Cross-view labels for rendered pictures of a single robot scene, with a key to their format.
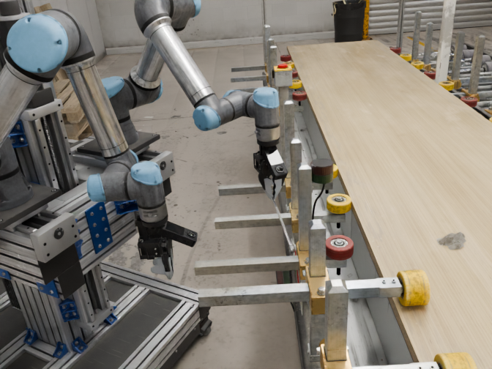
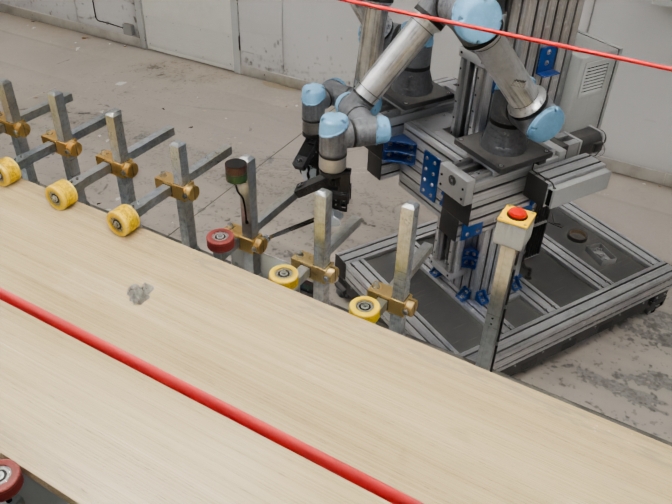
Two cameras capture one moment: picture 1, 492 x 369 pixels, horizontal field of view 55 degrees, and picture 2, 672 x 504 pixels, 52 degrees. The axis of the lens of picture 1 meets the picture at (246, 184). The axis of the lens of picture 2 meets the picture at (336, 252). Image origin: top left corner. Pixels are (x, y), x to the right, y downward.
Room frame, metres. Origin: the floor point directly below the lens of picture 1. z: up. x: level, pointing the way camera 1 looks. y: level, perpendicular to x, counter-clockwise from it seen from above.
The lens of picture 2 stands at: (2.15, -1.53, 2.09)
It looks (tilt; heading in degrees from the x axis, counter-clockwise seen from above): 37 degrees down; 117
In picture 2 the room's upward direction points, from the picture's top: 2 degrees clockwise
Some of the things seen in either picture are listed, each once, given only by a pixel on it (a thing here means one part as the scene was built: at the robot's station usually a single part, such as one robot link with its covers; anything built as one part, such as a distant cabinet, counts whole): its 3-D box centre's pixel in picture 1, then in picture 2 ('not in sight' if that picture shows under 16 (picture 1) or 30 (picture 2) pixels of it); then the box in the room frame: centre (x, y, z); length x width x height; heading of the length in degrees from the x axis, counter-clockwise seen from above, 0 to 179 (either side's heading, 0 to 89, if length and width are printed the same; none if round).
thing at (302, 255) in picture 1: (307, 258); (244, 239); (1.13, -0.16, 0.85); 0.13 x 0.06 x 0.05; 178
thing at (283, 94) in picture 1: (285, 135); (496, 312); (1.91, -0.18, 0.93); 0.05 x 0.04 x 0.45; 178
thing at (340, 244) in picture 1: (338, 258); (221, 250); (1.11, -0.25, 0.85); 0.08 x 0.08 x 0.11
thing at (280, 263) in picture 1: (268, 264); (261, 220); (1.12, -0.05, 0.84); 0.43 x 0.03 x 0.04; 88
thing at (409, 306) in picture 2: (291, 184); (392, 300); (1.63, -0.17, 0.84); 0.13 x 0.06 x 0.05; 178
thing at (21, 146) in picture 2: not in sight; (20, 143); (0.15, -0.13, 0.88); 0.03 x 0.03 x 0.48; 88
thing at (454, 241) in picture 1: (454, 238); (138, 290); (1.08, -0.56, 0.91); 0.09 x 0.07 x 0.02; 115
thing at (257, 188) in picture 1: (275, 187); (396, 286); (1.61, -0.11, 0.83); 0.43 x 0.03 x 0.04; 88
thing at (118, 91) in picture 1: (111, 97); (514, 97); (1.71, 0.47, 1.21); 0.13 x 0.12 x 0.14; 137
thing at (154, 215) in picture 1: (152, 210); (312, 124); (1.12, 0.26, 1.05); 0.08 x 0.08 x 0.05
